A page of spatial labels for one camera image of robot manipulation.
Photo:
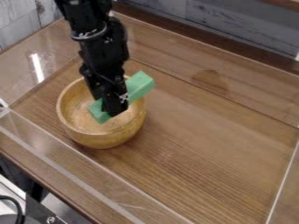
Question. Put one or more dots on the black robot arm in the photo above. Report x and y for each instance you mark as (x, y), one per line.
(84, 8)

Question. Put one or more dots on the green rectangular block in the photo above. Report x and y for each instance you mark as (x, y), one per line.
(139, 85)

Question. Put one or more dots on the clear acrylic tray wall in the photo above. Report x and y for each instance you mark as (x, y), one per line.
(85, 185)

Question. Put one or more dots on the brown wooden bowl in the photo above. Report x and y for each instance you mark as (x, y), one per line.
(81, 127)

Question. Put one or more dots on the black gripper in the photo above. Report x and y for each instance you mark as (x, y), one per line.
(102, 38)

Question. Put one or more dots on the black metal frame with bolt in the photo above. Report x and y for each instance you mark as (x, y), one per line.
(47, 210)

